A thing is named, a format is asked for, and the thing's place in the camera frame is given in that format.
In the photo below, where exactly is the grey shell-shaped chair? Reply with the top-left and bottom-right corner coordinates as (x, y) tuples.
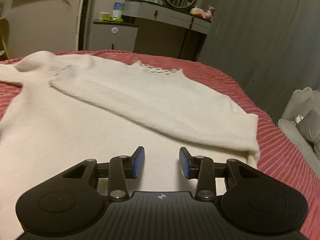
(277, 87), (320, 163)

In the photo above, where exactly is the grey vanity desk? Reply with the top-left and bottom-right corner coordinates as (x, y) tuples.
(123, 0), (211, 61)

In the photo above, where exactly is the pink plush toy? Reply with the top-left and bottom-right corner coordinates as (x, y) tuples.
(203, 6), (216, 22)

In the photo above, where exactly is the blue white tissue pack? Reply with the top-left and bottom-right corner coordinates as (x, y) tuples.
(112, 2), (124, 18)

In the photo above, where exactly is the green item on cabinet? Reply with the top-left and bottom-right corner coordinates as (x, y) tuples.
(99, 12), (123, 22)

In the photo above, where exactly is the grey bow cushion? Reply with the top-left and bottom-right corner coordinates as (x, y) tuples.
(296, 109), (319, 159)

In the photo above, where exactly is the grey curtain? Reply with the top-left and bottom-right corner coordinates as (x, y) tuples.
(199, 0), (319, 121)

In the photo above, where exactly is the white knit sweater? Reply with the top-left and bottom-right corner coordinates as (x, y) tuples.
(0, 50), (261, 240)

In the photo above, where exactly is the grey bedside cabinet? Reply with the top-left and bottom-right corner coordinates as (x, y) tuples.
(88, 20), (138, 52)

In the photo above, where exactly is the white door frame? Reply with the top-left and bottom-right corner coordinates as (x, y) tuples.
(75, 0), (90, 51)

